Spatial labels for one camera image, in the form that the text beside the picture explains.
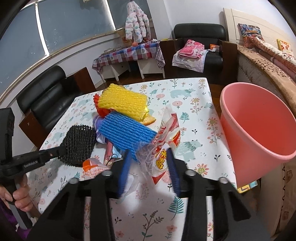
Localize clear red snack wrapper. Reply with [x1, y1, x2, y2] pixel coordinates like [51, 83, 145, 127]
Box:
[135, 105, 181, 184]

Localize black foam fruit net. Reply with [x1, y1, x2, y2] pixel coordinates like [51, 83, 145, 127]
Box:
[59, 125, 96, 167]

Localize pink plastic trash bin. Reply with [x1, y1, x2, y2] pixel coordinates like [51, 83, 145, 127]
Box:
[220, 82, 295, 187]

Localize person's left hand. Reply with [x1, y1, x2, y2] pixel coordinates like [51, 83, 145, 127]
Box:
[0, 174, 33, 212]

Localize purple white crumpled wrapper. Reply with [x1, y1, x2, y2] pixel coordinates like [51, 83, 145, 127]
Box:
[93, 115, 122, 167]

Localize blue foam fruit net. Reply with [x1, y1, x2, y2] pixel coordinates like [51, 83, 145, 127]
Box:
[98, 111, 157, 160]

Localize orange white snack wrapper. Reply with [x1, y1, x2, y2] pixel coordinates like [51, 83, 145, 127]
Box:
[81, 158, 110, 180]

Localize orange peel piece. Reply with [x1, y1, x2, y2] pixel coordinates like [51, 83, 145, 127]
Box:
[141, 114, 156, 126]

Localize red foam fruit net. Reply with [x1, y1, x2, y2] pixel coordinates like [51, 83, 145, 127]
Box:
[93, 93, 111, 118]

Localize yellow foam fruit net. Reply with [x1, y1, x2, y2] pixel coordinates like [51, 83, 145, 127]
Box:
[97, 83, 149, 122]

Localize yellow book under bin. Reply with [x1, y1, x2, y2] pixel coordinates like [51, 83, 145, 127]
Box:
[237, 180, 258, 193]

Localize black leather armchair left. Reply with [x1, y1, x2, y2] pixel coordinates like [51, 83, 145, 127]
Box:
[16, 65, 96, 148]

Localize black leather armchair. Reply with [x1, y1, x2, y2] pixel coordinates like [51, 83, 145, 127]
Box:
[160, 23, 238, 85]
[16, 65, 96, 148]

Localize pink folded clothes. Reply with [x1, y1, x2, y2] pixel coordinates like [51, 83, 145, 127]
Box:
[172, 39, 209, 73]

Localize plaid cloth covered table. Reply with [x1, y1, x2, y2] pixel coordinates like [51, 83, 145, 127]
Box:
[92, 42, 165, 73]

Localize bed with brown blanket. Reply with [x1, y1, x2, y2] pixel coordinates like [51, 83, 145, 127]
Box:
[237, 45, 295, 238]

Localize orange box on armchair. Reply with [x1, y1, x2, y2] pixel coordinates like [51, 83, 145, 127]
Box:
[210, 44, 220, 53]

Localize black leather armchair back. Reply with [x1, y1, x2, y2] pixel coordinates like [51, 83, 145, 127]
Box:
[160, 23, 238, 85]

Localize hanging pink patterned jacket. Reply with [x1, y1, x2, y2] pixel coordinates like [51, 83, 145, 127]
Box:
[125, 1, 151, 44]

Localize colourful cartoon pillow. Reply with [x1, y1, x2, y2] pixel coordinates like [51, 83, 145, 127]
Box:
[238, 23, 264, 49]

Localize rolled floral quilt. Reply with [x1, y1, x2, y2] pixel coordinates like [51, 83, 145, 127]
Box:
[250, 37, 295, 81]

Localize yellow floral pillow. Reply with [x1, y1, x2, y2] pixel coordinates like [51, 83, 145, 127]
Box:
[276, 39, 294, 56]

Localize white bed headboard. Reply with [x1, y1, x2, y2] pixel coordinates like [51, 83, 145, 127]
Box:
[223, 8, 295, 53]

